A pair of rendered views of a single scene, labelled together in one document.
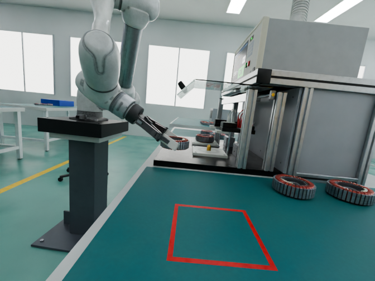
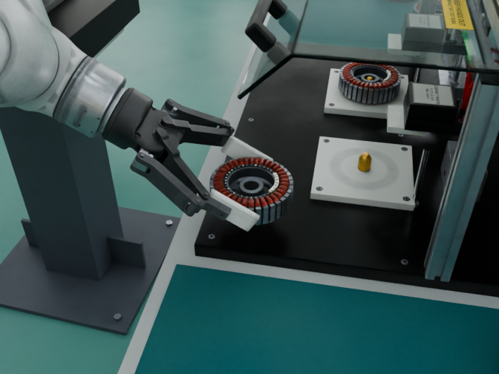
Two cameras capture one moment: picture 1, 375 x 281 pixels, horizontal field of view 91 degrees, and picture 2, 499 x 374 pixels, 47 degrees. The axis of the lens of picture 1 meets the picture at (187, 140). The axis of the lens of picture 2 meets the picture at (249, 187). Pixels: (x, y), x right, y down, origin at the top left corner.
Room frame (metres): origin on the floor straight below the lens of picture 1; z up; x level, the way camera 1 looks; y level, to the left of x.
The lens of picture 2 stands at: (0.12, -0.06, 1.33)
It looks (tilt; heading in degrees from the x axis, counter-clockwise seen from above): 39 degrees down; 11
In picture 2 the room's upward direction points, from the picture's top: straight up
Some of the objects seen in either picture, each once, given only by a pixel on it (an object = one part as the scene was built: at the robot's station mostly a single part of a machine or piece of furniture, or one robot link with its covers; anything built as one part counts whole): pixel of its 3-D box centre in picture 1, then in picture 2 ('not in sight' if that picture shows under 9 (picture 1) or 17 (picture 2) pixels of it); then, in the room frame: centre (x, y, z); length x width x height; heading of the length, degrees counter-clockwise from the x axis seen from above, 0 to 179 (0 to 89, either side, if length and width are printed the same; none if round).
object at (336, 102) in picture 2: (204, 142); (367, 93); (1.09, -0.10, 0.78); 0.15 x 0.15 x 0.01; 0
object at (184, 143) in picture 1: (174, 143); (251, 189); (0.71, 0.05, 0.83); 0.11 x 0.11 x 0.04
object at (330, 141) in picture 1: (332, 139); not in sight; (0.65, -0.50, 0.91); 0.28 x 0.03 x 0.32; 90
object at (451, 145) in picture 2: (239, 150); (462, 170); (0.85, -0.25, 0.80); 0.08 x 0.05 x 0.06; 0
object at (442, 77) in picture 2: (229, 141); (449, 90); (1.09, -0.25, 0.80); 0.08 x 0.05 x 0.06; 0
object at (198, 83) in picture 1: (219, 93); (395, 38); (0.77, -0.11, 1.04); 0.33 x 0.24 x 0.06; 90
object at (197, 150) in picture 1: (208, 151); (363, 171); (0.85, -0.10, 0.78); 0.15 x 0.15 x 0.01; 0
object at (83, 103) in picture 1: (92, 95); not in sight; (1.27, 0.67, 0.99); 0.18 x 0.16 x 0.22; 119
